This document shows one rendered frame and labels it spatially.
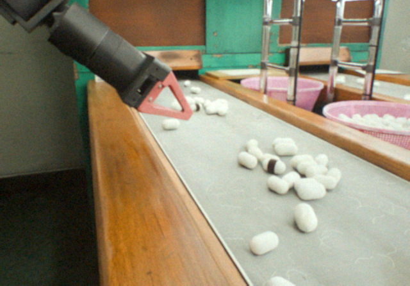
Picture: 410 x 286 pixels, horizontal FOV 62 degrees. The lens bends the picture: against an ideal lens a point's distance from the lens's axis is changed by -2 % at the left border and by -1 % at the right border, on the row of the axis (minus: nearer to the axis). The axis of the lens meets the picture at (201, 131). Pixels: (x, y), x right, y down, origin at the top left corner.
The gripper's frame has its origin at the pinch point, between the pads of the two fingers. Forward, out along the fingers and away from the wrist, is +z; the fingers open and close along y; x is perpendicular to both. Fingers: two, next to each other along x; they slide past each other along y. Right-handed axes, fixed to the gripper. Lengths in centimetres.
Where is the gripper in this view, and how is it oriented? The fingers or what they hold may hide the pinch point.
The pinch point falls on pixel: (186, 113)
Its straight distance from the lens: 48.3
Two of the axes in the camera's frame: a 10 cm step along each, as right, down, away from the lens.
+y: -3.2, -2.9, 9.0
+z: 7.3, 5.3, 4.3
